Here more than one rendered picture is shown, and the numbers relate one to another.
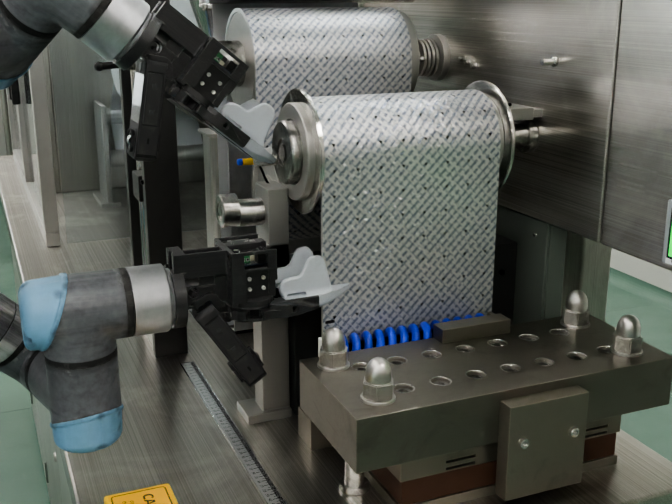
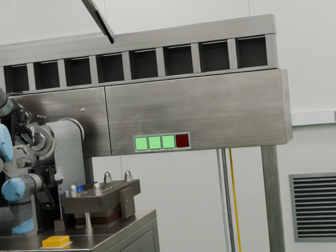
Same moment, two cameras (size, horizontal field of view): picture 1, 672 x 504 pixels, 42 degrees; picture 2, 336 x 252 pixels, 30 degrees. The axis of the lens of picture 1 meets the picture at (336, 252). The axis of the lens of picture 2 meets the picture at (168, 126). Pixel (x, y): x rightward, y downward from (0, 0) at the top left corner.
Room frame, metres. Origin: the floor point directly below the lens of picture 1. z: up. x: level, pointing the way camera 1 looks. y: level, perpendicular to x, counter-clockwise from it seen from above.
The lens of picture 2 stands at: (-0.94, 1.54, 1.39)
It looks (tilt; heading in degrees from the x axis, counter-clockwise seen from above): 3 degrees down; 311
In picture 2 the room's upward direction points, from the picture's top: 6 degrees counter-clockwise
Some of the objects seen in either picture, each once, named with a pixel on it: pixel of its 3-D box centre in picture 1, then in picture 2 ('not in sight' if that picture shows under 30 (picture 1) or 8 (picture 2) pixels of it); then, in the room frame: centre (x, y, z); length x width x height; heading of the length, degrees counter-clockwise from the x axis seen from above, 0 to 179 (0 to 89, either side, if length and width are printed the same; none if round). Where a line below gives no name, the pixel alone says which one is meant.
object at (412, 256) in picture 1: (411, 263); (70, 170); (1.02, -0.09, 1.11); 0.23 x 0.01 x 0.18; 113
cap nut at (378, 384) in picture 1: (378, 378); (97, 188); (0.82, -0.04, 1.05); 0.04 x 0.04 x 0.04
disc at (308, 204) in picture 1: (299, 151); (38, 140); (1.03, 0.04, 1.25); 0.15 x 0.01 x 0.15; 23
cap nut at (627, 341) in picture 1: (628, 333); (128, 175); (0.95, -0.34, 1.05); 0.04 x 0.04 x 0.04
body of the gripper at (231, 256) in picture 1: (222, 283); (41, 178); (0.93, 0.13, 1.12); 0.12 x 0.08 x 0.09; 113
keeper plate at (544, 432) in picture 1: (543, 443); (128, 202); (0.85, -0.22, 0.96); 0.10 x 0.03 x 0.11; 113
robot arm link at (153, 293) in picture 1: (150, 298); (29, 184); (0.90, 0.20, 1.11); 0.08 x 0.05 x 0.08; 23
